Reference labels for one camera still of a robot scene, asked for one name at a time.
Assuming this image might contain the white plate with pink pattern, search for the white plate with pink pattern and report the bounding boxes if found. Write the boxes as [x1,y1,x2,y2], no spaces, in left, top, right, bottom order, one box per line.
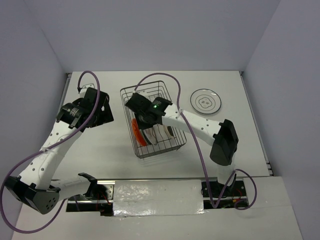
[143,127,158,146]

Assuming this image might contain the orange plate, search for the orange plate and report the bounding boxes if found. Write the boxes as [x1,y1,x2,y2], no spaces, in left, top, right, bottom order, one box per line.
[131,118,147,147]

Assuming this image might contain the cream plate with dark edge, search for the cream plate with dark edge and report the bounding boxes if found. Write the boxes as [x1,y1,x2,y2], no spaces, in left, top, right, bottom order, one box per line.
[162,125,174,139]

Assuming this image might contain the white plate grey lines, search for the white plate grey lines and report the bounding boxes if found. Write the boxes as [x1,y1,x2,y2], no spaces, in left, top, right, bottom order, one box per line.
[190,88,222,115]

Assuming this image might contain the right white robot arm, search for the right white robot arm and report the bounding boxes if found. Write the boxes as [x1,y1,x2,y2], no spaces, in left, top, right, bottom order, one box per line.
[125,92,239,196]

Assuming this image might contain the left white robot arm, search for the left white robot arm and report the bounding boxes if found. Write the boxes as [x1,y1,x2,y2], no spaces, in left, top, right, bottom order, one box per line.
[4,87,114,215]

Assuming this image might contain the green rimmed white plate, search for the green rimmed white plate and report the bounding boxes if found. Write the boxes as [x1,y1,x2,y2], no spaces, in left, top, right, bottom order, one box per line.
[140,130,152,145]

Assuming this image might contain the silver foil covered panel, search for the silver foil covered panel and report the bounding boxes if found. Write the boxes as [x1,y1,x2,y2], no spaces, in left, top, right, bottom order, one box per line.
[113,179,205,217]

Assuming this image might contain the metal wire dish rack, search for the metal wire dish rack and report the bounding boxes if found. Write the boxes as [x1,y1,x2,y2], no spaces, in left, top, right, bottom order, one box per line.
[119,80,188,160]

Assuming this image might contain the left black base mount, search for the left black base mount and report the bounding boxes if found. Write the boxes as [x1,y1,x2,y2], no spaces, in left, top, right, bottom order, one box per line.
[89,184,114,217]

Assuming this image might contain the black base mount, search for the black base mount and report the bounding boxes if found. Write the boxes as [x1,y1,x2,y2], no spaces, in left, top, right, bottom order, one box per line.
[200,180,249,210]
[89,184,114,217]

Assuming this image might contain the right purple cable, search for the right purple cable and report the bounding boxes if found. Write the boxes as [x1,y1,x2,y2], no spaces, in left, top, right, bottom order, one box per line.
[134,72,258,210]

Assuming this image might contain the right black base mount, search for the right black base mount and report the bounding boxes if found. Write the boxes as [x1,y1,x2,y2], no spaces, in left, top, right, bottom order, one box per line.
[200,180,249,210]

